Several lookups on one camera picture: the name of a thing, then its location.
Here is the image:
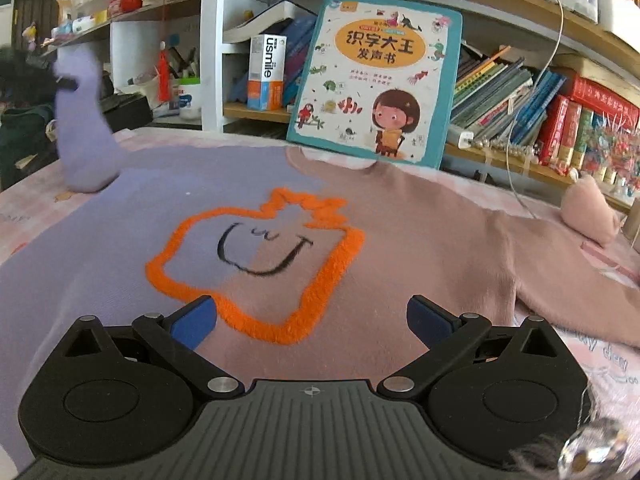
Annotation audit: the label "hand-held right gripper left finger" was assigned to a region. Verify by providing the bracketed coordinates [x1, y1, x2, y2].
[47, 296, 246, 402]

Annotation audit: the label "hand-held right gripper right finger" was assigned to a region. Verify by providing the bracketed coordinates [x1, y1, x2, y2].
[376, 295, 576, 402]

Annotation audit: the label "purple and pink sweater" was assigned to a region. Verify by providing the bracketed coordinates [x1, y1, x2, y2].
[0, 42, 640, 480]

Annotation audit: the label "black box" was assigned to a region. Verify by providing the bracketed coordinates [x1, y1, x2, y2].
[100, 92, 153, 131]

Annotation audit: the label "red tassel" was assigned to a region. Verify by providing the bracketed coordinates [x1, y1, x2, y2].
[157, 40, 173, 103]

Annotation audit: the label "pens in holder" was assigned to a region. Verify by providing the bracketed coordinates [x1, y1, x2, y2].
[167, 47, 201, 81]

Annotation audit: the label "white jar with green lid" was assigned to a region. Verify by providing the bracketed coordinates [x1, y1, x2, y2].
[177, 77, 203, 121]

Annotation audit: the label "white and wood bookshelf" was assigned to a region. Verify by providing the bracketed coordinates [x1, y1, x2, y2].
[40, 0, 640, 211]

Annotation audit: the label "white plug adapter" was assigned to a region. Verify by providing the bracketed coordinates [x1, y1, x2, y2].
[446, 129, 475, 151]

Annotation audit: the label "pink plush toy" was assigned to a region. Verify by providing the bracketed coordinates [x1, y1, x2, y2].
[560, 175, 621, 247]

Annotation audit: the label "grey fuzzy cuff with crystal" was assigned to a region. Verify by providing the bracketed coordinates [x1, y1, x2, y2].
[510, 417, 628, 480]

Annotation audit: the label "white and orange carton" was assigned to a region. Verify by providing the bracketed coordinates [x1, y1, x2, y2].
[247, 34, 288, 112]

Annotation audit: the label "open white book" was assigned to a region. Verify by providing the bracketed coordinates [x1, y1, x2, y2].
[222, 0, 318, 43]

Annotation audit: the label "row of thick red dictionaries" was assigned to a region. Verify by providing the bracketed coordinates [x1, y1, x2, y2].
[537, 72, 640, 171]

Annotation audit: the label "blue leaning books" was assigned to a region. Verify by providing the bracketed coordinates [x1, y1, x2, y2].
[282, 17, 317, 106]

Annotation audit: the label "row of thin picture books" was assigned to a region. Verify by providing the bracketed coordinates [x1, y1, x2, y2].
[450, 45, 566, 146]

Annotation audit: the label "teal children's picture book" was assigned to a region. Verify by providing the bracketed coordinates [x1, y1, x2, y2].
[286, 0, 463, 171]

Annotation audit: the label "colourful bead ornament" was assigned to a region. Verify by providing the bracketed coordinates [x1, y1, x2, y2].
[582, 115, 640, 191]

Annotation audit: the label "white storage box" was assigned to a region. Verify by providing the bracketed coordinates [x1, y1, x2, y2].
[597, 0, 640, 36]

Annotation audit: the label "pearl bead string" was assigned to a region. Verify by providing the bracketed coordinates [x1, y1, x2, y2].
[470, 137, 546, 158]

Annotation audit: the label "white charging cable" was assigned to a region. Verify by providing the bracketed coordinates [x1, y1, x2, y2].
[505, 0, 565, 221]

